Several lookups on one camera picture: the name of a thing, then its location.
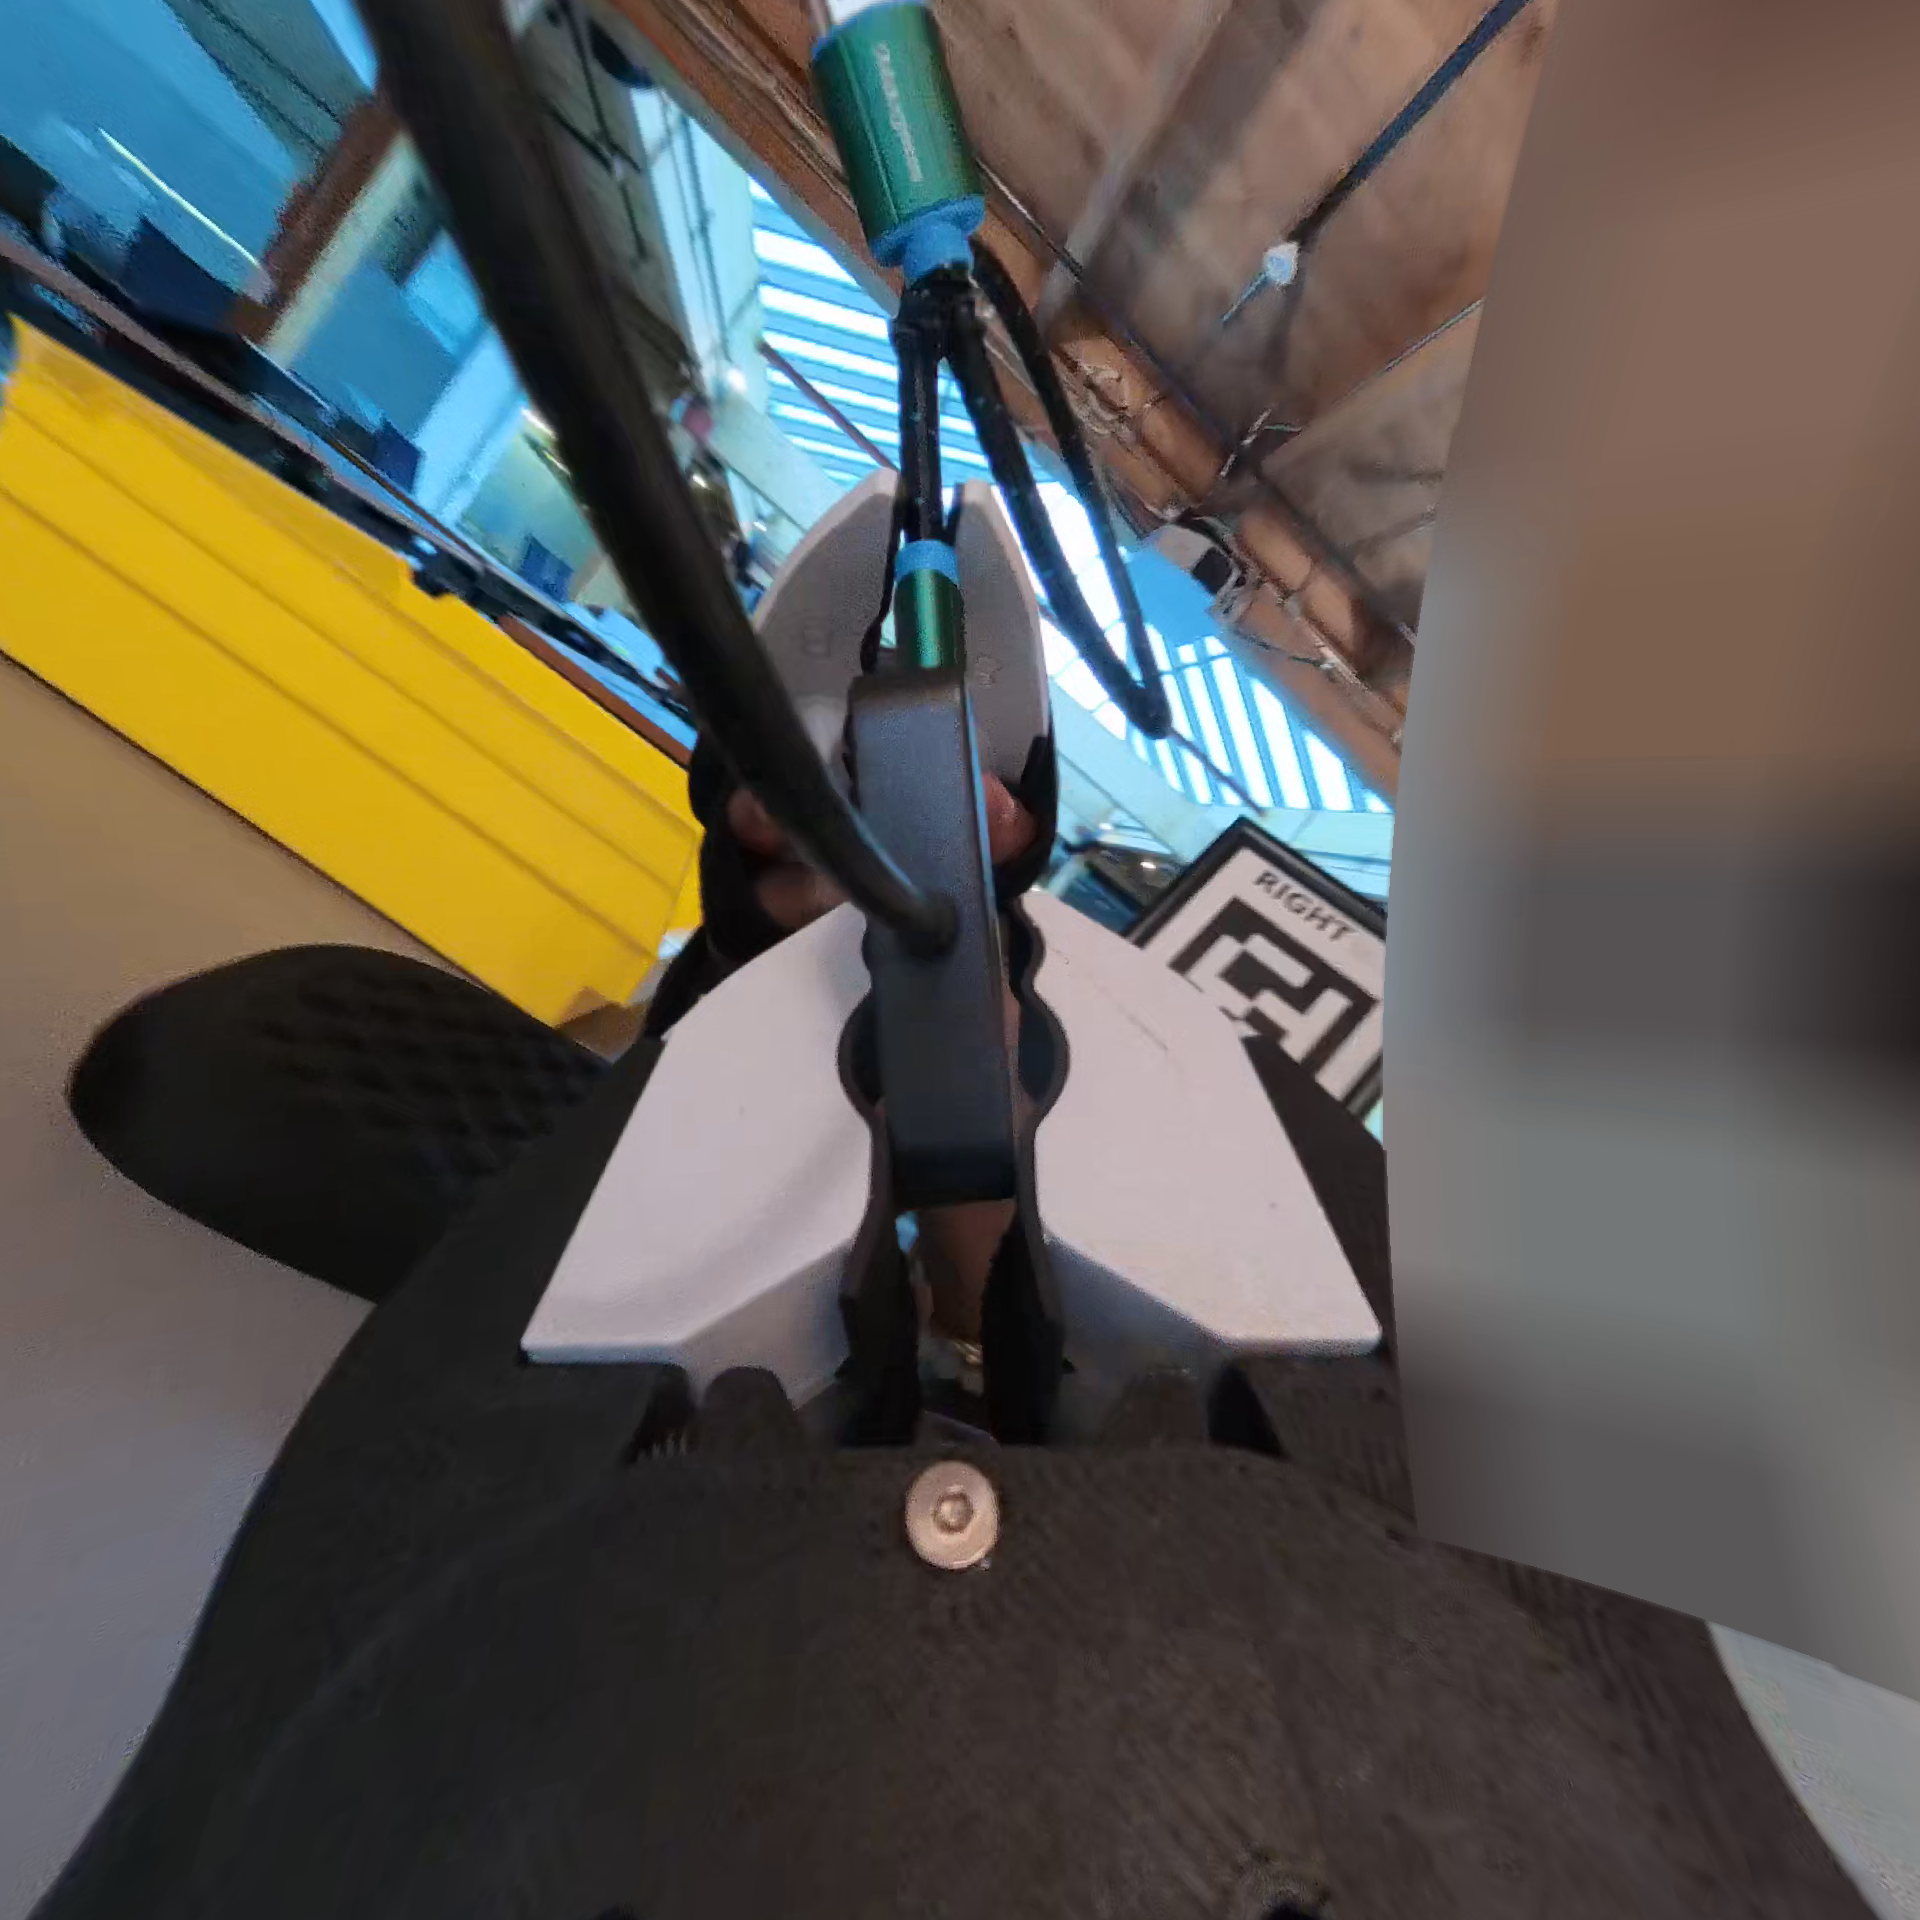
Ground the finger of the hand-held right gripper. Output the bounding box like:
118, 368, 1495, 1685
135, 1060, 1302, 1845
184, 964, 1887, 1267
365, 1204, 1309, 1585
749, 472, 910, 754
945, 477, 1057, 770

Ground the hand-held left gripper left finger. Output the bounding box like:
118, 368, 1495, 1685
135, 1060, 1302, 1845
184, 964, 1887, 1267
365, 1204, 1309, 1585
520, 912, 903, 1404

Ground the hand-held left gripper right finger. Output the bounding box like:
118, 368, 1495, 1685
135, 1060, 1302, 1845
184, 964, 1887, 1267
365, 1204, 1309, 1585
1008, 891, 1386, 1370

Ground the black square adapter hub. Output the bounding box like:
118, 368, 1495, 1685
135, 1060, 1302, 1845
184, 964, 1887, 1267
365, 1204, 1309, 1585
353, 0, 1019, 1214

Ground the black HDMI cable green plug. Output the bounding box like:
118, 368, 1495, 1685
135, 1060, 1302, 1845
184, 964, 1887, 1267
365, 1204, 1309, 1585
810, 0, 1175, 736

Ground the yellow plastic bin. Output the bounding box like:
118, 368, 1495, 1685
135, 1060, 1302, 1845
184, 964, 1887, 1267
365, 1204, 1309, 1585
0, 323, 707, 1028

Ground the person's right hand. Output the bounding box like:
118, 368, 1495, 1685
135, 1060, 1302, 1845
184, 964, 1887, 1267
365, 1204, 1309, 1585
726, 785, 856, 929

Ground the large black white marker board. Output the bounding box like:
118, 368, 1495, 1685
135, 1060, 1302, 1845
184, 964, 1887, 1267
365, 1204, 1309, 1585
1126, 817, 1390, 1120

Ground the black quilted mat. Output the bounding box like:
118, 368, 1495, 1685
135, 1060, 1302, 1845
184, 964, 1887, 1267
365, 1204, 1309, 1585
67, 945, 618, 1307

